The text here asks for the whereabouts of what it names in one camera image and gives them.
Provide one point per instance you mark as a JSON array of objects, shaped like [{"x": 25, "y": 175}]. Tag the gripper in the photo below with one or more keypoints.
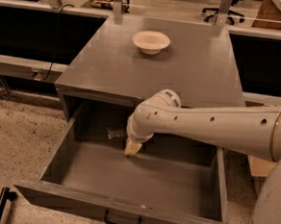
[{"x": 137, "y": 137}]

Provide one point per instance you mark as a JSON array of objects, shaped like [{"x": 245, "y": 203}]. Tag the clear plastic water bottle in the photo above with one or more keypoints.
[{"x": 116, "y": 133}]

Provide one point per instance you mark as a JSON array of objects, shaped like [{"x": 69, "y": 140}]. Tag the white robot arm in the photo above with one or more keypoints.
[{"x": 255, "y": 131}]

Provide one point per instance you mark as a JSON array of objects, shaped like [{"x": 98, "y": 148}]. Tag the open grey top drawer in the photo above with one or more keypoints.
[{"x": 173, "y": 180}]

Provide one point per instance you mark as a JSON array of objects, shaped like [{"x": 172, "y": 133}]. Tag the grey cabinet with counter top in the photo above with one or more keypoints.
[{"x": 198, "y": 65}]

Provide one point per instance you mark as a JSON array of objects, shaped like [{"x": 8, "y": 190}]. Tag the white ceramic bowl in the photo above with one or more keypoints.
[{"x": 150, "y": 42}]

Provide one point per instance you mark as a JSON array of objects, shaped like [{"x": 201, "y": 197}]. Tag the cardboard box with items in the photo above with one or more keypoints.
[{"x": 259, "y": 170}]

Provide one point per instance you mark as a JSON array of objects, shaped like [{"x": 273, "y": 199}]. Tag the black stand on floor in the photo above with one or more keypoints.
[{"x": 5, "y": 196}]

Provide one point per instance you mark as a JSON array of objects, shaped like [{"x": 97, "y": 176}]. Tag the grey metal rail frame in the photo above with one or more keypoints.
[{"x": 29, "y": 69}]

